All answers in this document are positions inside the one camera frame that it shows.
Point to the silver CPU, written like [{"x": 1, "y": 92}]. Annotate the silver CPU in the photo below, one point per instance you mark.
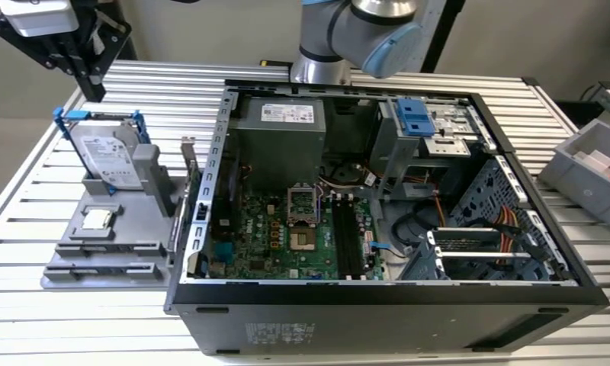
[{"x": 97, "y": 219}]

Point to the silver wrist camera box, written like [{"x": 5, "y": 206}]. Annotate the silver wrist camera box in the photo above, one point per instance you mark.
[{"x": 39, "y": 17}]

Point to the disk bay with perforated tray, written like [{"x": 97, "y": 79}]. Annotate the disk bay with perforated tray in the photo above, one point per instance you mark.
[{"x": 479, "y": 254}]

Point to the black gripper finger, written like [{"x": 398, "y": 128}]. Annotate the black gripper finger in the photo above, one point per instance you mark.
[
  {"x": 25, "y": 45},
  {"x": 117, "y": 34}
]

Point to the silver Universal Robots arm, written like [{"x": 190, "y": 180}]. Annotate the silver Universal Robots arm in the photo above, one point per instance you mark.
[{"x": 325, "y": 34}]

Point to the RAM stick with black chips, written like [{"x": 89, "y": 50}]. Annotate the RAM stick with black chips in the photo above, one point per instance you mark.
[
  {"x": 109, "y": 250},
  {"x": 101, "y": 271}
]

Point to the round black speaker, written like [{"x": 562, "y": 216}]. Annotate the round black speaker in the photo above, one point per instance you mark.
[{"x": 346, "y": 175}]

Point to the graphics card with metal bracket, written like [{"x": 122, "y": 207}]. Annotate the graphics card with metal bracket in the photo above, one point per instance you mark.
[{"x": 187, "y": 152}]

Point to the white block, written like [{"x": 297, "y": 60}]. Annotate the white block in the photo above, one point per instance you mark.
[{"x": 597, "y": 160}]

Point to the black metal frame post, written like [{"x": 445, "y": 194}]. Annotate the black metal frame post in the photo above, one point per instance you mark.
[
  {"x": 447, "y": 38},
  {"x": 126, "y": 53}
]

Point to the black RAM slot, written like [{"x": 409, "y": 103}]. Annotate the black RAM slot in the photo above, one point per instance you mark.
[
  {"x": 342, "y": 236},
  {"x": 337, "y": 236},
  {"x": 349, "y": 236}
]

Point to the black open PC case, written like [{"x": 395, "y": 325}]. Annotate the black open PC case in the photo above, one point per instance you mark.
[{"x": 335, "y": 328}]

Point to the CPU socket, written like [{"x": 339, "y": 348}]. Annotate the CPU socket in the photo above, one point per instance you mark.
[{"x": 303, "y": 239}]

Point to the green motherboard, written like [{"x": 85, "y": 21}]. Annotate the green motherboard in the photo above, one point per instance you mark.
[{"x": 310, "y": 263}]

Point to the grey power supply unit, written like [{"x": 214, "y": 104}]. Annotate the grey power supply unit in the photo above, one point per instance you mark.
[{"x": 274, "y": 160}]

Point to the hard disk in blue carrier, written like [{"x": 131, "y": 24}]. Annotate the hard disk in blue carrier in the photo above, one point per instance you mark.
[{"x": 103, "y": 160}]

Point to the blue plastic drive latch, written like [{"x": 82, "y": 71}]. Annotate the blue plastic drive latch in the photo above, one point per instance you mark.
[{"x": 411, "y": 118}]

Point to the blue expansion slot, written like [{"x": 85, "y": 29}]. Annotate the blue expansion slot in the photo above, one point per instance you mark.
[{"x": 223, "y": 252}]

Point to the yellow black table stopper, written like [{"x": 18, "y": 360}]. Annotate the yellow black table stopper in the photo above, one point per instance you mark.
[{"x": 265, "y": 63}]

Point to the grey plastic bin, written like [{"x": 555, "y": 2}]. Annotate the grey plastic bin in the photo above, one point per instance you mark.
[{"x": 579, "y": 198}]

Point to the grey parts rack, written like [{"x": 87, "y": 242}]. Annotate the grey parts rack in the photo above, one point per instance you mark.
[{"x": 137, "y": 228}]

